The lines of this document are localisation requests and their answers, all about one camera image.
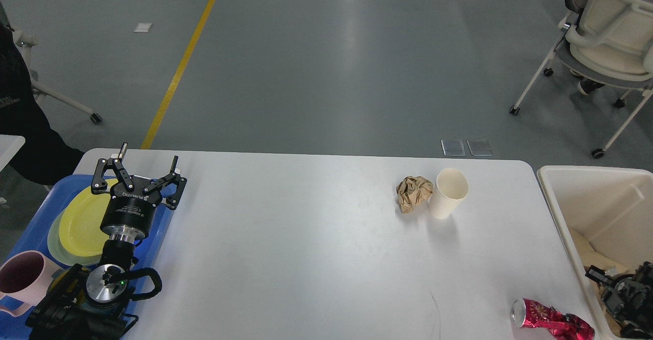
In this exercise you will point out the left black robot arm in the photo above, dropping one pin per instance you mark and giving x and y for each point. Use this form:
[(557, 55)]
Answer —
[(92, 304)]

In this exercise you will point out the person in dark clothes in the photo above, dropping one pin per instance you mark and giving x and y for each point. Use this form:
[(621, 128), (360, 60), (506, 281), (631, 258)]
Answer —
[(44, 158)]

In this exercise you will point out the crushed red can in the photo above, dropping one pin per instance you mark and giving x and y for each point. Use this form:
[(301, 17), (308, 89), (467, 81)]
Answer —
[(527, 313)]

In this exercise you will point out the white office chair left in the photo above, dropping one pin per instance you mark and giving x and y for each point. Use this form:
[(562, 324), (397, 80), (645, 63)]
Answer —
[(25, 43)]

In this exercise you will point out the brown paper bag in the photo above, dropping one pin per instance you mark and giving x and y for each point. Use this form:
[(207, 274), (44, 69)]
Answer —
[(591, 257)]

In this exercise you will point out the white side table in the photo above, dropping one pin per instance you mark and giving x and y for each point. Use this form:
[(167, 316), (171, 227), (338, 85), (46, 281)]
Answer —
[(10, 144)]

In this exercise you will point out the white paper cup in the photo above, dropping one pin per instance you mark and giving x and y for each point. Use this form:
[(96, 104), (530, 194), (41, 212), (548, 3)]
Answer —
[(450, 189)]

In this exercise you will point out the yellow plate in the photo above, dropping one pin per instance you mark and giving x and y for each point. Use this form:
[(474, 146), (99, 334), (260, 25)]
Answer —
[(80, 227)]

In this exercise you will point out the right clear floor plate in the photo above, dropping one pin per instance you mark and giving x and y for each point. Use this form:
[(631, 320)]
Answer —
[(479, 147)]

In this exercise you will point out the small crumpled brown paper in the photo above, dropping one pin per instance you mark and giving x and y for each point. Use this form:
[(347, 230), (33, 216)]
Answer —
[(412, 191)]

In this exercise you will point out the left clear floor plate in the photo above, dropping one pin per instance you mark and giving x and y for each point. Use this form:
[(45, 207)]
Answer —
[(453, 148)]

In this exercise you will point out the pink mug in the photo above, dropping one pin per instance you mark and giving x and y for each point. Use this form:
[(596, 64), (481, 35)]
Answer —
[(26, 277)]

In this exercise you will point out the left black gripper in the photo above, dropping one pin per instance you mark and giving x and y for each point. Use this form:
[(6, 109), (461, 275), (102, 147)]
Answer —
[(130, 212)]

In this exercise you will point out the clear floor plate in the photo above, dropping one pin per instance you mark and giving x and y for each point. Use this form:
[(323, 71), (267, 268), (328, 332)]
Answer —
[(479, 147), (453, 148)]

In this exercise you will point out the light green plate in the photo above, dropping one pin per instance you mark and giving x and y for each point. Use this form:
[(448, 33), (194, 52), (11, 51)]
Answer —
[(61, 255)]

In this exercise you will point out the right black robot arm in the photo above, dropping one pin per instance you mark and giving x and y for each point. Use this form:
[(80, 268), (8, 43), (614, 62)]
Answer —
[(647, 273)]

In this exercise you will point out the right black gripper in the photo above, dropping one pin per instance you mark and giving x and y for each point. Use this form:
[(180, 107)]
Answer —
[(627, 299)]

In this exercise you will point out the beige plastic bin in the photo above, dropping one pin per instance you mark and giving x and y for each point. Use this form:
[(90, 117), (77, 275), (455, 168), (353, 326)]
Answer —
[(612, 208)]

